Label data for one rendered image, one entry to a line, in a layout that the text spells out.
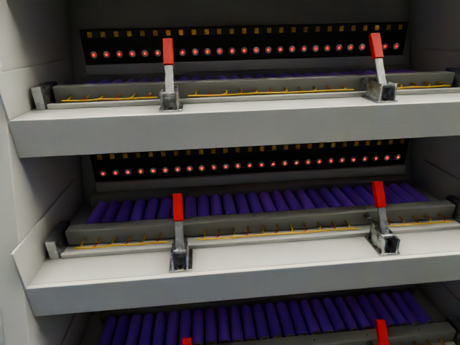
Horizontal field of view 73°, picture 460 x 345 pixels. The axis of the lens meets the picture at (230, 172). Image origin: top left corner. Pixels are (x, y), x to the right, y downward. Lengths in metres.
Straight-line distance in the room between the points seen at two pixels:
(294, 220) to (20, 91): 0.39
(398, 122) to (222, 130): 0.22
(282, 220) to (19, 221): 0.33
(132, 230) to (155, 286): 0.09
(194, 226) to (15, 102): 0.26
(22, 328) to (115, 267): 0.12
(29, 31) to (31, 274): 0.31
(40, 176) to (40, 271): 0.12
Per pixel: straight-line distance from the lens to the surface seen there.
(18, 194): 0.44
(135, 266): 0.43
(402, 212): 0.53
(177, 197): 0.41
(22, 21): 0.51
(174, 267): 0.41
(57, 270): 0.46
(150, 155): 0.53
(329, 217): 0.48
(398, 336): 0.59
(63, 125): 0.41
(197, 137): 0.38
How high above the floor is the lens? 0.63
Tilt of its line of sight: 4 degrees down
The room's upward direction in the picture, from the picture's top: 3 degrees counter-clockwise
